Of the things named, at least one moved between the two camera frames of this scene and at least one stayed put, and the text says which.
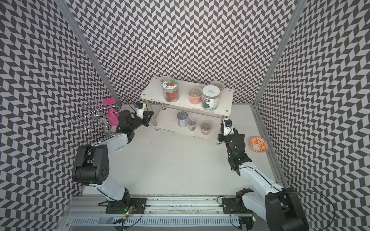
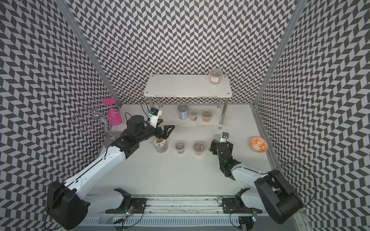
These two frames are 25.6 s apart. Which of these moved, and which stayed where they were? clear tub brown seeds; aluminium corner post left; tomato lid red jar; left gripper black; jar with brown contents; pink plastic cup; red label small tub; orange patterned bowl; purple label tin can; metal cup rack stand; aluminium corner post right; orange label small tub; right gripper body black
Moved: clear tub brown seeds; purple label tin can; right gripper body black; orange label small tub; jar with brown contents; tomato lid red jar; left gripper black; red label small tub
Stayed: aluminium corner post right; aluminium corner post left; pink plastic cup; orange patterned bowl; metal cup rack stand
